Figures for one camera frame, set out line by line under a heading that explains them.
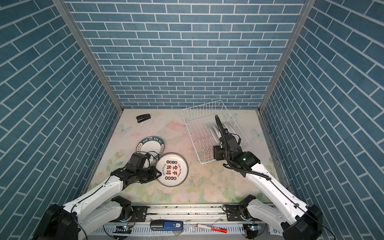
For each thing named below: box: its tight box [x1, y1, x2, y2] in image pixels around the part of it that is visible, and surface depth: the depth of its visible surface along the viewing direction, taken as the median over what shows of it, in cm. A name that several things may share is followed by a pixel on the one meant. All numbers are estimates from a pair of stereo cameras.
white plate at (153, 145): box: [134, 136, 165, 160], surface depth 98 cm
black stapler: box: [136, 113, 151, 123], surface depth 117 cm
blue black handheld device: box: [150, 220, 184, 231], surface depth 69 cm
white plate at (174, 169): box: [156, 152, 189, 188], surface depth 88 cm
